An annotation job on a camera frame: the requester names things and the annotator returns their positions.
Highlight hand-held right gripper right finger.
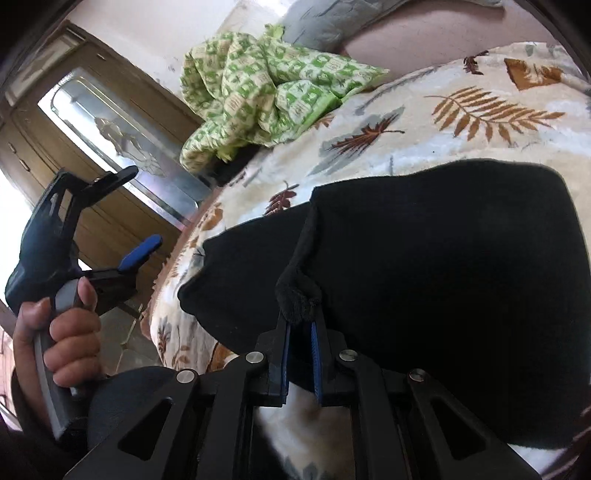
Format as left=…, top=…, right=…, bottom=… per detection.
left=310, top=318, right=542, bottom=480

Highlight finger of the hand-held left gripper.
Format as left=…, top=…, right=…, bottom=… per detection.
left=82, top=234, right=163, bottom=315
left=47, top=165, right=140, bottom=269

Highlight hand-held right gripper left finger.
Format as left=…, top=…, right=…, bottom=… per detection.
left=64, top=314, right=293, bottom=480

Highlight black pants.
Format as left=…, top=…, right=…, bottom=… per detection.
left=178, top=158, right=591, bottom=452

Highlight person's left forearm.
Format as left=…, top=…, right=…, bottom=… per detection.
left=0, top=364, right=63, bottom=480

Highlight person's left hand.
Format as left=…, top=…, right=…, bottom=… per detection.
left=13, top=278, right=103, bottom=398

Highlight wooden door with glass pane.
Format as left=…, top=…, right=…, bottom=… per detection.
left=0, top=21, right=211, bottom=324

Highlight dark cloth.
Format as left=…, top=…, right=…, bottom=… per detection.
left=198, top=143, right=260, bottom=188

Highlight green patterned quilt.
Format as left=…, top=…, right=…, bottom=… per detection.
left=179, top=25, right=392, bottom=175

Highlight leaf print blanket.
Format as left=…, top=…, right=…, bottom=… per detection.
left=141, top=41, right=591, bottom=480

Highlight grey quilted pillow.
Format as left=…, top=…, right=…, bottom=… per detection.
left=279, top=0, right=505, bottom=48

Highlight pink bedsheet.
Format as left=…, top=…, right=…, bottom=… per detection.
left=342, top=0, right=570, bottom=75

